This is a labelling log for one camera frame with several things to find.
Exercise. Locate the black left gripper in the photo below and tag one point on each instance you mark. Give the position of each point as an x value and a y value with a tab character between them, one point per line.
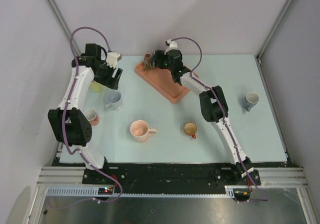
111	82

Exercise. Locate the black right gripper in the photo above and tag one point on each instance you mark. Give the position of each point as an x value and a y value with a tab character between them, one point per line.
158	56

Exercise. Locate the white-grey mug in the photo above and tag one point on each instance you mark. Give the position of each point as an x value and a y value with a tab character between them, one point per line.
113	101

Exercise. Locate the yellow faceted mug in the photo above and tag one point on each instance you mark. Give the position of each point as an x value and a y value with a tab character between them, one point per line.
96	87

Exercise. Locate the pink mug with handle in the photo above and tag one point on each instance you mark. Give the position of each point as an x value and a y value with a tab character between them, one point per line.
92	116

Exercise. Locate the large peach mug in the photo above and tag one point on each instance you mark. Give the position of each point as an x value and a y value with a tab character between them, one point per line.
141	131

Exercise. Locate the small orange mug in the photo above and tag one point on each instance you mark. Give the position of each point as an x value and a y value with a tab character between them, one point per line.
190	129

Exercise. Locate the grey-blue patterned mug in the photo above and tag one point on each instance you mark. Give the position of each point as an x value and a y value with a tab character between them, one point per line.
250	100

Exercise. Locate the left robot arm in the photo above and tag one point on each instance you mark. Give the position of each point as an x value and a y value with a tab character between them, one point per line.
68	122

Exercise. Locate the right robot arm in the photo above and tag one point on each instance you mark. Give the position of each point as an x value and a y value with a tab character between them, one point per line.
214	108

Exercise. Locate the brown striped mug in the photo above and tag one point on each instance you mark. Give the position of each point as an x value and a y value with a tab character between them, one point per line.
147	62

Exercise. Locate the salmon plastic tray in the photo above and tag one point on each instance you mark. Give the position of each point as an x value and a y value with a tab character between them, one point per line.
161	81

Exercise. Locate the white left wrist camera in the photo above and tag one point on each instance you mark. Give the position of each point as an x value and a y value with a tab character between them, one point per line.
112	59

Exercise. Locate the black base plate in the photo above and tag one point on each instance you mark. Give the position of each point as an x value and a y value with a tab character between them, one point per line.
178	179

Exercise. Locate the aluminium frame rail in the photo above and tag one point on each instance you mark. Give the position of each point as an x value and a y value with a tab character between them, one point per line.
61	176

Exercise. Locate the grey slotted cable duct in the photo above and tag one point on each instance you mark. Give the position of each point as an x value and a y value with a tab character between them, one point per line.
109	192

